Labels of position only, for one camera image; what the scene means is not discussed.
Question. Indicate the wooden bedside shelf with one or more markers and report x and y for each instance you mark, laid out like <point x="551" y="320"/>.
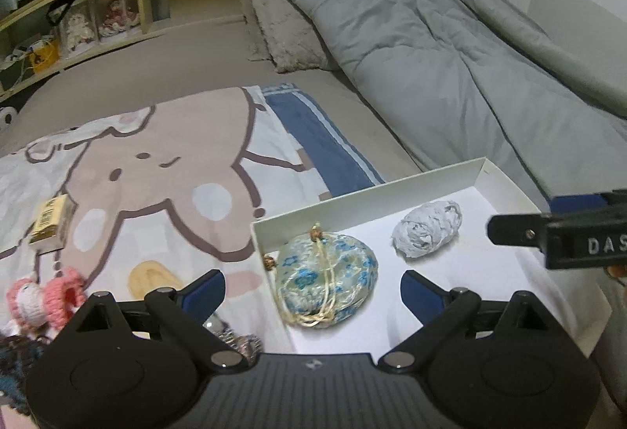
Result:
<point x="143" y="2"/>

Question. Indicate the printed cartoon blanket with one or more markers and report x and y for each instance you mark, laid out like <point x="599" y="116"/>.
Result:
<point x="161" y="174"/>

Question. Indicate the person's right hand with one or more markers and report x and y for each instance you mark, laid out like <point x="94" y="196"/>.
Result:
<point x="617" y="270"/>

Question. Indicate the floral fabric pouch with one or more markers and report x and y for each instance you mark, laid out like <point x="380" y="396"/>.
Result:
<point x="333" y="272"/>

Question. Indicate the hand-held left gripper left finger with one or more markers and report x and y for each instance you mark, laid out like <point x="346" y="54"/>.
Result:
<point x="205" y="297"/>

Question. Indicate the grey fluffy pillow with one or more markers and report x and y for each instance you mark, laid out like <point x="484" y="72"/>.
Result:
<point x="279" y="32"/>

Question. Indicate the pink crochet doll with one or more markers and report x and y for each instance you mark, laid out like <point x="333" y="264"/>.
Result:
<point x="41" y="299"/>

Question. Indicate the shiny silver item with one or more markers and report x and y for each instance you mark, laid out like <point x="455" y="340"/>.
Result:
<point x="240" y="341"/>

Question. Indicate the grey duvet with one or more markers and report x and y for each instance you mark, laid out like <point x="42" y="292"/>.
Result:
<point x="416" y="41"/>

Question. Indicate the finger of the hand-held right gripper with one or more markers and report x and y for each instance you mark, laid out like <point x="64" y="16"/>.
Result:
<point x="517" y="230"/>
<point x="578" y="203"/>

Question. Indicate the small yellow box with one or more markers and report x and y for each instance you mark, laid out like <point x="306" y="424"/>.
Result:
<point x="51" y="223"/>

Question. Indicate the yellow bag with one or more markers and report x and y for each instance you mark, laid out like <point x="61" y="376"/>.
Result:
<point x="45" y="55"/>

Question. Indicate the doll display box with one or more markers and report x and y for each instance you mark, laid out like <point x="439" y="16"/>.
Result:
<point x="78" y="27"/>
<point x="117" y="15"/>

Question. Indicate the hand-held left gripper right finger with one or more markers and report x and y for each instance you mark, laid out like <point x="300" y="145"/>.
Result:
<point x="417" y="295"/>

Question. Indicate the dark knitted item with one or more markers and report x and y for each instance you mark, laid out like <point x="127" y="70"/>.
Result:
<point x="19" y="370"/>

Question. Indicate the white cardboard box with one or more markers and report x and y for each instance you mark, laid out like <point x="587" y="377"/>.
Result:
<point x="472" y="273"/>

